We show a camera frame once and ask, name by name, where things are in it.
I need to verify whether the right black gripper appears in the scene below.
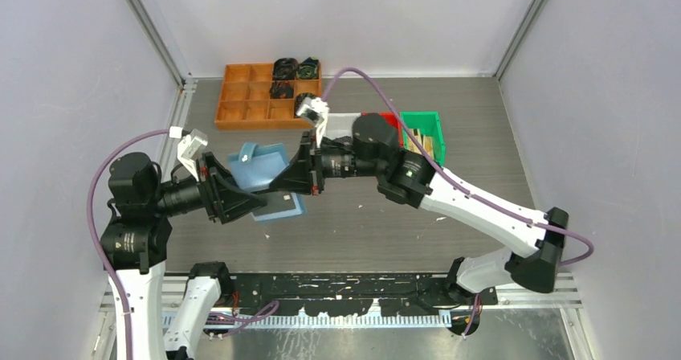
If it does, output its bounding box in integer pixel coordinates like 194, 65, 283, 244
270, 129, 384, 195

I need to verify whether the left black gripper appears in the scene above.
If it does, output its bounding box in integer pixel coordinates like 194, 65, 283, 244
149, 149, 267, 219

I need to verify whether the dark grey credit card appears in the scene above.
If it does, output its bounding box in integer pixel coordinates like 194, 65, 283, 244
259, 192, 298, 215

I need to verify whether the blue leather card holder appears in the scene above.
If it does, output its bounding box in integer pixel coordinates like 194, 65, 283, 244
226, 142, 307, 223

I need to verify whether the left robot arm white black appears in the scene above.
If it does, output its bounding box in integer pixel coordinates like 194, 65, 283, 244
100, 152, 266, 359

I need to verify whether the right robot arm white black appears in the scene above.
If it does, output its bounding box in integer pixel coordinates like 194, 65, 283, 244
267, 113, 568, 305

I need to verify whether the gold cards stack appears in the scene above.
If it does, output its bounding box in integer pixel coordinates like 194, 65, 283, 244
404, 129, 435, 159

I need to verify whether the white plastic bin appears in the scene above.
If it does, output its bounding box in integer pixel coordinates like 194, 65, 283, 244
324, 112, 361, 140

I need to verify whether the rolled dark belt middle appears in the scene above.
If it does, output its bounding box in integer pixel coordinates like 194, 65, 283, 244
269, 80, 295, 99

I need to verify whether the orange wooden compartment tray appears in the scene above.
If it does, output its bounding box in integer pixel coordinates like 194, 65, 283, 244
214, 62, 322, 131

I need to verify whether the rolled dark belt top right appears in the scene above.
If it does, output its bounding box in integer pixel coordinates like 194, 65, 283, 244
296, 57, 320, 80

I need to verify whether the rolled dark belt top left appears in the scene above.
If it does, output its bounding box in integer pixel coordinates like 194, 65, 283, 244
271, 58, 299, 80

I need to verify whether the red plastic bin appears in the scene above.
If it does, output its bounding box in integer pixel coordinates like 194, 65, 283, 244
379, 112, 403, 145

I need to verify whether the green plastic bin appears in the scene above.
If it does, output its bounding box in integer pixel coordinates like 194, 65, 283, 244
399, 111, 447, 166

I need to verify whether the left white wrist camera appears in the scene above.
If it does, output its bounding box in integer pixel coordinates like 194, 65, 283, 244
169, 126, 208, 182

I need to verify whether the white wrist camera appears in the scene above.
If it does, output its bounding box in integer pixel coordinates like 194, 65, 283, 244
296, 97, 329, 148
169, 126, 208, 182

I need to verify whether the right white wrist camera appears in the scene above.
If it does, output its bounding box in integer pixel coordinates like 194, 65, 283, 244
296, 97, 329, 148

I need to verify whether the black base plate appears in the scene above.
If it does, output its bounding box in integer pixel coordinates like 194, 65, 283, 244
182, 272, 499, 317

